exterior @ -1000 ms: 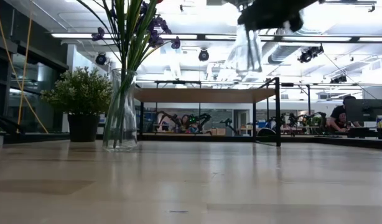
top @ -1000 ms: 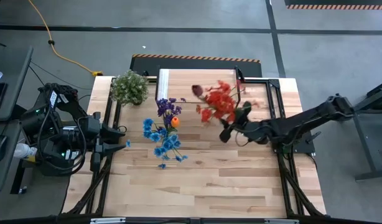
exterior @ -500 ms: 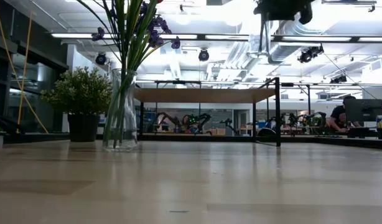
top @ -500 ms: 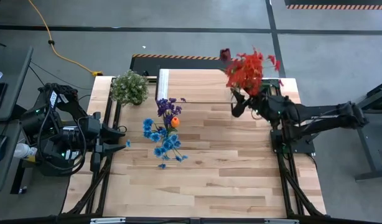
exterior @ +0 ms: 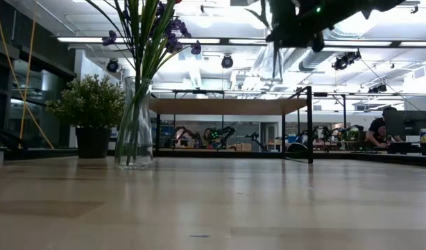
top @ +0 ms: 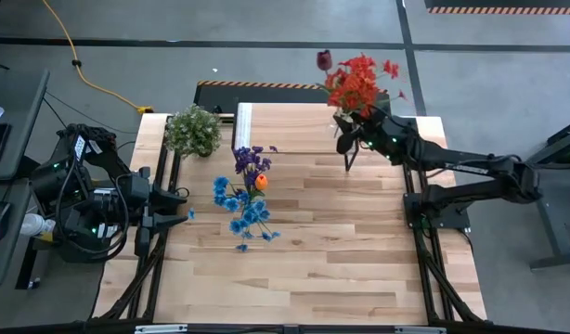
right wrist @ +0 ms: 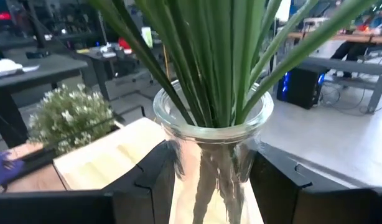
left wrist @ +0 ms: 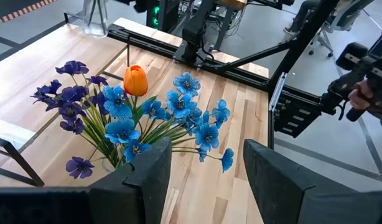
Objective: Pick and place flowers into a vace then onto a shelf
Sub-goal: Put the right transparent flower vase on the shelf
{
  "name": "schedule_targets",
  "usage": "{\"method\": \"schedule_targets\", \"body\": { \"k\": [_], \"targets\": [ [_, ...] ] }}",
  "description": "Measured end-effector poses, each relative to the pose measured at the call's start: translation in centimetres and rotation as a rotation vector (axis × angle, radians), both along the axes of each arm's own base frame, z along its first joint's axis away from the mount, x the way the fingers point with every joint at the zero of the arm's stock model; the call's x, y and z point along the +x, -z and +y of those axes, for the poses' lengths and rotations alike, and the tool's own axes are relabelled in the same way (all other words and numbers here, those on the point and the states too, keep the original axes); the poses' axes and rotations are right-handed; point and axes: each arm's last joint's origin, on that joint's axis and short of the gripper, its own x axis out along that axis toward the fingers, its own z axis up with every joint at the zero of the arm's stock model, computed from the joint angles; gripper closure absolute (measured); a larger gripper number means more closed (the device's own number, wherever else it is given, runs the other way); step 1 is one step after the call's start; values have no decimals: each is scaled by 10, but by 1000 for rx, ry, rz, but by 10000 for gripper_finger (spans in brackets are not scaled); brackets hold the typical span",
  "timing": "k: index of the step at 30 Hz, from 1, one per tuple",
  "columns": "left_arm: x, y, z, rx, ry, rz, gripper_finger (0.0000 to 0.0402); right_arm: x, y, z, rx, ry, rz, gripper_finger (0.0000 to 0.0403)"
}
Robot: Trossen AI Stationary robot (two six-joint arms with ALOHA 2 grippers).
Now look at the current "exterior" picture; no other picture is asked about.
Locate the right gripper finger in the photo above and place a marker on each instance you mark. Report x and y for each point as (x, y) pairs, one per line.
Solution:
(284, 34)

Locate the clear glass vase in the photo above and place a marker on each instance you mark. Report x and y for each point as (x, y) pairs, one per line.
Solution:
(268, 62)
(143, 146)

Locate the purple artificial flower bunch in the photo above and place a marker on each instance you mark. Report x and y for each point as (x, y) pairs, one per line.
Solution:
(173, 43)

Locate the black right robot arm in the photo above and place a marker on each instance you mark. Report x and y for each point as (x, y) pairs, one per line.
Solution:
(345, 8)

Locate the wooden shelf with black legs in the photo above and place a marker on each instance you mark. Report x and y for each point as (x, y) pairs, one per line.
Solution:
(216, 106)

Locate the long ceiling light strip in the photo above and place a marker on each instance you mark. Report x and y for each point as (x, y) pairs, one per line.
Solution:
(417, 44)
(247, 41)
(353, 43)
(81, 40)

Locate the black ceiling spotlight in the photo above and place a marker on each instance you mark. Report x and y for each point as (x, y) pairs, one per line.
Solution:
(112, 66)
(227, 62)
(377, 89)
(345, 60)

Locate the round ceiling lamp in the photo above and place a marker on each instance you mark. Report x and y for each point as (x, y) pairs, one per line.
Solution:
(203, 21)

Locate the person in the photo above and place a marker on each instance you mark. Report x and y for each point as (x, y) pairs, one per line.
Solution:
(381, 130)

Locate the black computer monitor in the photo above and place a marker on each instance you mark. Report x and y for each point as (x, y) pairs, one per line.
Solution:
(405, 122)

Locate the potted green plant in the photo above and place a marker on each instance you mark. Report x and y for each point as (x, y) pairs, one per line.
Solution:
(88, 104)

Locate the silver ventilation duct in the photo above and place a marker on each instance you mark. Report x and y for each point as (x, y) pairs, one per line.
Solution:
(310, 62)

